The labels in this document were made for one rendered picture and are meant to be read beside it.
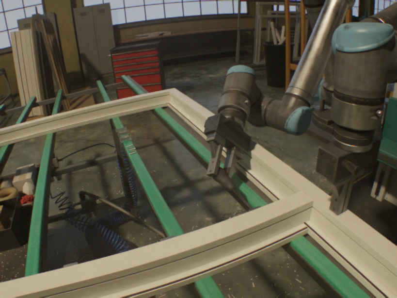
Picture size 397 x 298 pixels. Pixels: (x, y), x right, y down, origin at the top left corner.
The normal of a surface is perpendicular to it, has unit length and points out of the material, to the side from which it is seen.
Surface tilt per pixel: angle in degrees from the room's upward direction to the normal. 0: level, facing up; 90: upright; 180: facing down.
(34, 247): 0
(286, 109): 48
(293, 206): 0
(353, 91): 90
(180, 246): 0
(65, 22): 90
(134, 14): 90
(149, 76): 90
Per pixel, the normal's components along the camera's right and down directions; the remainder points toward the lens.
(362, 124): -0.22, 0.46
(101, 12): 0.40, 0.39
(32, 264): -0.07, -0.89
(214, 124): -0.71, -0.45
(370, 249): -0.92, 0.23
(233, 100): -0.15, -0.46
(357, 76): -0.57, 0.41
